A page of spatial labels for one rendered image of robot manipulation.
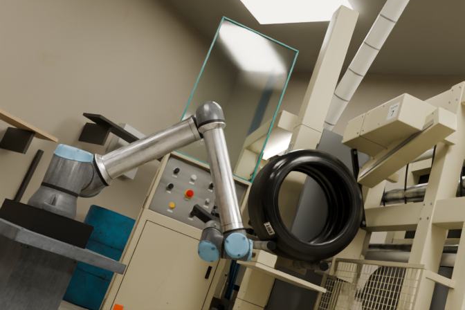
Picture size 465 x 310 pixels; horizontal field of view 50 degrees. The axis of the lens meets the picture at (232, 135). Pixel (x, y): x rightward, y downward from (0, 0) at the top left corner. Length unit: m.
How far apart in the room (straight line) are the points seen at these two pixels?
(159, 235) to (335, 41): 1.57
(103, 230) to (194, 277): 2.43
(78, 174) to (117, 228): 3.21
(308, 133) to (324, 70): 0.41
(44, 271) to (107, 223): 3.27
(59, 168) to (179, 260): 1.13
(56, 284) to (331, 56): 2.01
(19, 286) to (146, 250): 1.08
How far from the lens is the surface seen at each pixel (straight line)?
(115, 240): 5.25
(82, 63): 5.72
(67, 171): 2.04
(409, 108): 2.53
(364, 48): 3.46
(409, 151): 2.64
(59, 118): 5.58
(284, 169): 2.45
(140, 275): 2.91
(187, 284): 2.94
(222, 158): 1.99
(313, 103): 3.00
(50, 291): 2.05
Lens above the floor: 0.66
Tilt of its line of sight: 16 degrees up
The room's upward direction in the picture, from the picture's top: 21 degrees clockwise
